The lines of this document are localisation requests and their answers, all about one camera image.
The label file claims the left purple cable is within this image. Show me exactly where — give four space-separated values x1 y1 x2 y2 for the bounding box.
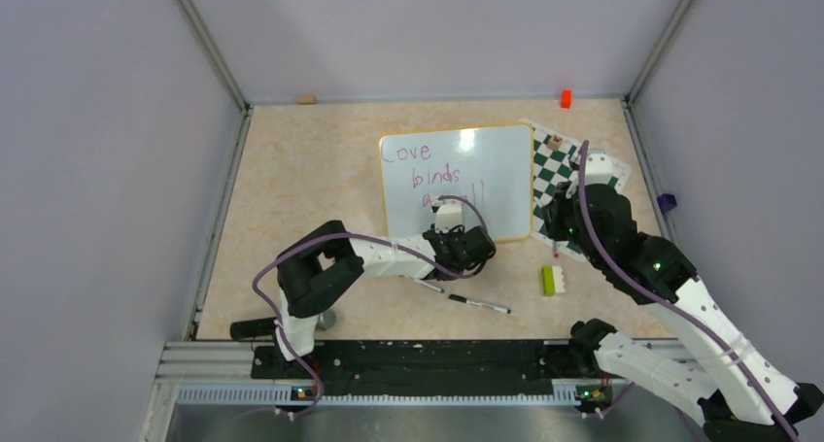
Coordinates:
251 194 491 421

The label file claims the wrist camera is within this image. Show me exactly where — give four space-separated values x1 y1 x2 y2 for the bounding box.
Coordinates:
430 199 464 233
565 149 614 198

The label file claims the yellow framed whiteboard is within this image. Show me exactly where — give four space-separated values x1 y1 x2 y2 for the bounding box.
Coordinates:
378 121 533 242

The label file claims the green white chessboard mat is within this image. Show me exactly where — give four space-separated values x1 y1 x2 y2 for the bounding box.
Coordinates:
518 118 633 263

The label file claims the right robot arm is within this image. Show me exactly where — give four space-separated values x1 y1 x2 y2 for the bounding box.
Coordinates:
540 183 823 441

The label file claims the green capped marker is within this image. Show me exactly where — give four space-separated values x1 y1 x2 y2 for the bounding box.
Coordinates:
412 279 446 294

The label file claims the black grey microphone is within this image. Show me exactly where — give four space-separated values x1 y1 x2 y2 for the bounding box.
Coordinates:
229 310 337 341

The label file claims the green white toy brick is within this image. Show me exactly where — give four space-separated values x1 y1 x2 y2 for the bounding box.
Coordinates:
540 265 566 297

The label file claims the purple toy block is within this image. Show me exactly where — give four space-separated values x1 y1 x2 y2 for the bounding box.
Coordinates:
656 193 678 214

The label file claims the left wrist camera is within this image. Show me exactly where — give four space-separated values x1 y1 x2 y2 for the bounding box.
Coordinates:
430 199 464 233

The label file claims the small wooden block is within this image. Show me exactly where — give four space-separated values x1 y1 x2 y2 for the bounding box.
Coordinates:
295 95 317 105

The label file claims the orange toy block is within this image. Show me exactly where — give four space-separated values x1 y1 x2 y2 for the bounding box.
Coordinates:
560 89 573 110

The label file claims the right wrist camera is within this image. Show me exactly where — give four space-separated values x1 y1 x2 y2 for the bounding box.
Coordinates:
565 149 614 198

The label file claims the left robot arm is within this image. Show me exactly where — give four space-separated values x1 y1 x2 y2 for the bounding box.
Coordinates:
274 221 497 377

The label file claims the black capped marker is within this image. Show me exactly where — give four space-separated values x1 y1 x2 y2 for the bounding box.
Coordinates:
448 294 512 315

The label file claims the wooden letter cube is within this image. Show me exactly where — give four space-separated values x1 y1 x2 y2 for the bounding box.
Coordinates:
548 135 565 152

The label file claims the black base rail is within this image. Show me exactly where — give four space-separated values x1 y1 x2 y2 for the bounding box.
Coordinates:
251 339 609 397

